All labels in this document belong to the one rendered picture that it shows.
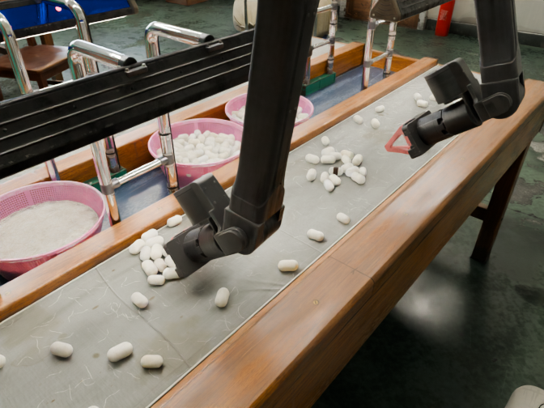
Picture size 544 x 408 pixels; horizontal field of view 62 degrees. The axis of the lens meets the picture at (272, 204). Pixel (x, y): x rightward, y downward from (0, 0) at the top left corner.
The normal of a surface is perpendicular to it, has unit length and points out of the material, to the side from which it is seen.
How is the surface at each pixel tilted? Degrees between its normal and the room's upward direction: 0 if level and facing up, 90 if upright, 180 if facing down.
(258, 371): 0
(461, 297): 0
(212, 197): 46
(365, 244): 0
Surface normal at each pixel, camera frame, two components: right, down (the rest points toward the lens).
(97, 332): 0.00, -0.82
